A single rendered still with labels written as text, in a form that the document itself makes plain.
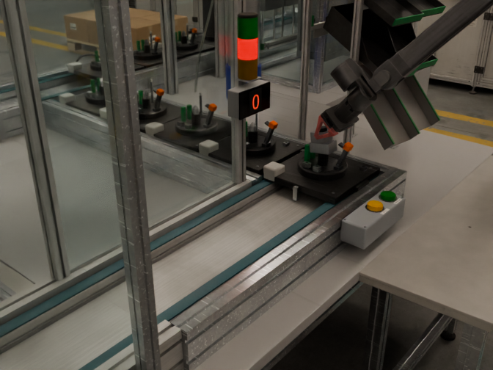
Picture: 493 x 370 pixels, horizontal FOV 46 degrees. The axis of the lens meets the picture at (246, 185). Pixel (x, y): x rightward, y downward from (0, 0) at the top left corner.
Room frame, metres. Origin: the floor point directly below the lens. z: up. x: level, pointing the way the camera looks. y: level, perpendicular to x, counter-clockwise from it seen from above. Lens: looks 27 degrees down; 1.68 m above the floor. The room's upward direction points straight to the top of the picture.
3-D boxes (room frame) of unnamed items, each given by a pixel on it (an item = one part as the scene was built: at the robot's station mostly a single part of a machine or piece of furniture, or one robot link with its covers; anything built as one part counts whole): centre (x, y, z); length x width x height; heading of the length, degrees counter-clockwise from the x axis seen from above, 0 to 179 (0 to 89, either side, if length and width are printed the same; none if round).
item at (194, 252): (1.28, 0.00, 0.91); 0.84 x 0.28 x 0.10; 140
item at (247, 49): (1.42, 0.00, 1.33); 0.05 x 0.05 x 0.05
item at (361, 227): (1.29, -0.33, 0.93); 0.21 x 0.07 x 0.06; 140
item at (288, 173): (1.49, -0.22, 0.96); 0.24 x 0.24 x 0.02; 50
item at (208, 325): (1.18, -0.16, 0.91); 0.89 x 0.06 x 0.11; 140
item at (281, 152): (1.65, -0.02, 1.01); 0.24 x 0.24 x 0.13; 50
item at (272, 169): (1.48, -0.08, 0.97); 0.05 x 0.05 x 0.04; 50
